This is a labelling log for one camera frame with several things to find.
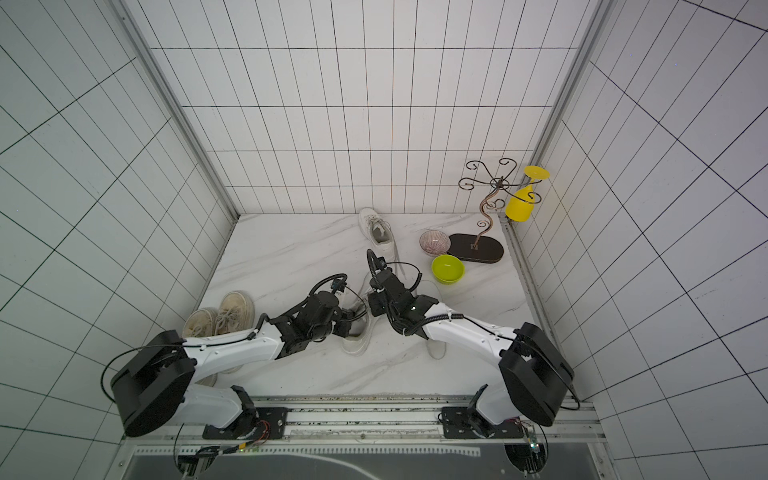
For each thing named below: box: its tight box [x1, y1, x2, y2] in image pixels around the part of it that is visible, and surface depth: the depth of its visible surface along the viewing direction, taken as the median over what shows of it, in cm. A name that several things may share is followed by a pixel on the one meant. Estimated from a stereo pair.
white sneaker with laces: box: [358, 207, 395, 262], surface depth 105 cm
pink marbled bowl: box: [419, 230, 451, 257], surface depth 109 cm
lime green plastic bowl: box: [431, 254, 465, 284], surface depth 101 cm
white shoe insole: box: [426, 339, 447, 360], surface depth 87 cm
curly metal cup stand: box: [458, 158, 543, 250], surface depth 88 cm
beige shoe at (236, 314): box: [215, 291, 255, 335], surface depth 90 cm
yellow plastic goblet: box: [505, 165, 551, 222], surface depth 87 cm
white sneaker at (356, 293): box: [342, 273, 372, 356], surface depth 79 cm
